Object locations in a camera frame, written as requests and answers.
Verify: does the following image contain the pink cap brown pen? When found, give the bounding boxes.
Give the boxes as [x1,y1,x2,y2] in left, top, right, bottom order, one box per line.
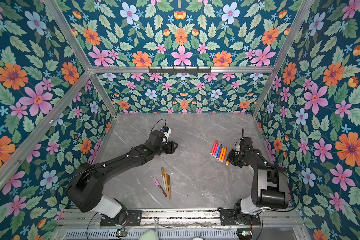
[153,177,168,197]

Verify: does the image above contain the brown fountain pen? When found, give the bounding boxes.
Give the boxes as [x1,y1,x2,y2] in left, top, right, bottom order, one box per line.
[167,175,172,200]

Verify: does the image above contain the beige pen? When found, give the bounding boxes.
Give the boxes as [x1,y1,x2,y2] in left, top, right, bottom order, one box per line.
[164,171,169,193]

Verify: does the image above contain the purple highlighter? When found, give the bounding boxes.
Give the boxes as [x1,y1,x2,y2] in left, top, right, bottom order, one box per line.
[216,143,223,160]

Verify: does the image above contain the metal hook rack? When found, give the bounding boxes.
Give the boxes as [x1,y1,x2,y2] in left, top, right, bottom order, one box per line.
[148,67,212,75]

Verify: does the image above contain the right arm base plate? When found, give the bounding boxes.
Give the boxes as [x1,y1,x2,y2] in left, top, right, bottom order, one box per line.
[218,208,262,226]

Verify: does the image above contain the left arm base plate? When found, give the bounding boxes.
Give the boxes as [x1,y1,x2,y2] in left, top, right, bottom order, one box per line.
[100,210,143,227]

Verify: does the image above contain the blue highlighter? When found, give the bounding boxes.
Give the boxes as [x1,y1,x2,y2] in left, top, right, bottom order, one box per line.
[214,143,221,159]

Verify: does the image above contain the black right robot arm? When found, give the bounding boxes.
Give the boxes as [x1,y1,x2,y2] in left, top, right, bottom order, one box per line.
[228,137,289,225]

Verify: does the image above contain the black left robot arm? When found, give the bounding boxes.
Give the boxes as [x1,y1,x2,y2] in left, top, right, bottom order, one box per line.
[66,127,178,221]

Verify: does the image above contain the gold brown pen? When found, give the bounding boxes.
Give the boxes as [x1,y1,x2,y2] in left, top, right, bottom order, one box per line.
[161,168,166,190]

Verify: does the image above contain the pink highlighter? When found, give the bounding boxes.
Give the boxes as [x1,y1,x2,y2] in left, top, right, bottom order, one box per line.
[211,141,220,157]
[210,140,218,156]

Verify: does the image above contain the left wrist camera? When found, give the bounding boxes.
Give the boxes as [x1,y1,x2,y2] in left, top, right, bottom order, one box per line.
[161,126,172,143]

